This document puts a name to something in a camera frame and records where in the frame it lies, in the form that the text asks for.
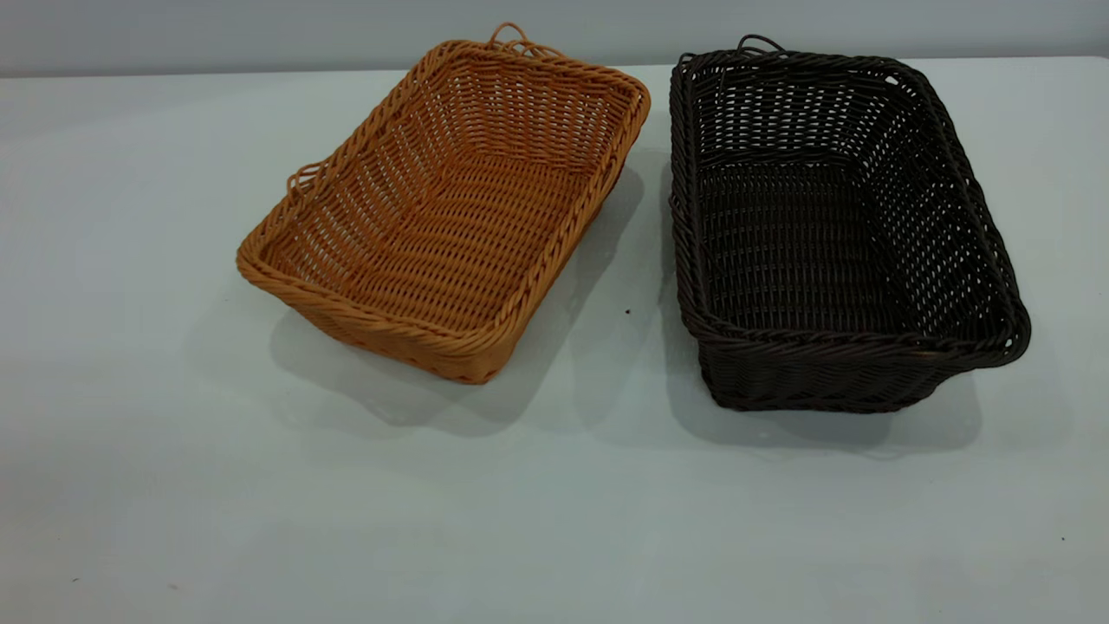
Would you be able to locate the light brown wicker basket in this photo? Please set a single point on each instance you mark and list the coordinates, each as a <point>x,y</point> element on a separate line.
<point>450,234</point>

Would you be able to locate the dark brown wicker basket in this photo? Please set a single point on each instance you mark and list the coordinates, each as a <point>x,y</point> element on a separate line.
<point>797,251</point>

